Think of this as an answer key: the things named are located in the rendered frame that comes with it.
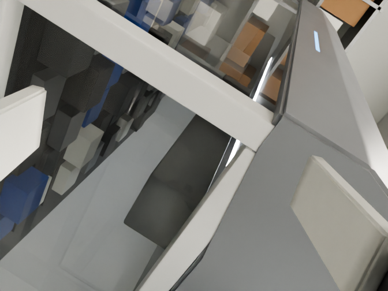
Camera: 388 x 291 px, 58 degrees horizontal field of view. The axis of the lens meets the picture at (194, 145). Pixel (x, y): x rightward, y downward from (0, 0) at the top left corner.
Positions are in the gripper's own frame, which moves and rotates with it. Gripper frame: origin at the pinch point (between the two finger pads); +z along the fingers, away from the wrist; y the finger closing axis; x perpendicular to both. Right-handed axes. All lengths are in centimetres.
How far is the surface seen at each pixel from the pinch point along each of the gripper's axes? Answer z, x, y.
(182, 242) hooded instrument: 36.5, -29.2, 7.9
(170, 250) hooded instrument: 37.7, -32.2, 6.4
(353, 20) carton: 296, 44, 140
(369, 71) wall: 334, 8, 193
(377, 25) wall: 331, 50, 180
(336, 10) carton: 299, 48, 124
